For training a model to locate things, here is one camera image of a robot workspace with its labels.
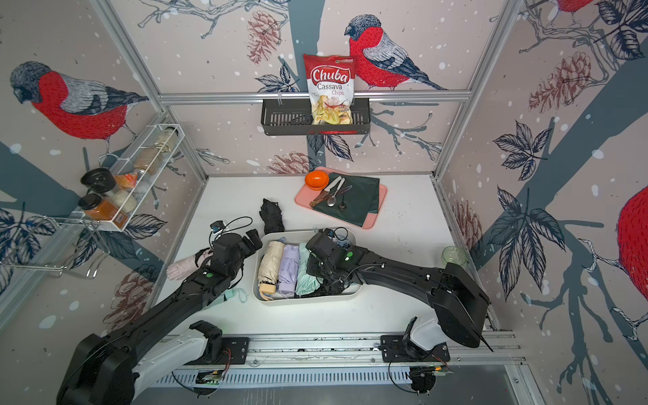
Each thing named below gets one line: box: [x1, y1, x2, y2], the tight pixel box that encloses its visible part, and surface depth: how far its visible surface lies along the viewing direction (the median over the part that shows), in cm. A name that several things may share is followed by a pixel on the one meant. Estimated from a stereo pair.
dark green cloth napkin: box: [312, 173, 380, 227], surface depth 113 cm
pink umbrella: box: [166, 248, 214, 281], surface depth 87 cm
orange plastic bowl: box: [304, 170, 330, 191], surface depth 116 cm
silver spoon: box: [326, 177, 346, 207], surface depth 113 cm
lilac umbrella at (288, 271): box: [277, 243, 301, 299], surface depth 83 cm
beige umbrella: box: [257, 240, 286, 301], surface depth 84 cm
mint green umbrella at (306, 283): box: [295, 243, 324, 297], surface depth 79 cm
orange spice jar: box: [77, 193, 130, 231], surface depth 63 cm
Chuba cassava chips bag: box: [303, 54, 357, 125], surface depth 85 cm
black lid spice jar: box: [80, 167, 117, 194], surface depth 63 cm
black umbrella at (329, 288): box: [305, 278, 351, 298], surface depth 83 cm
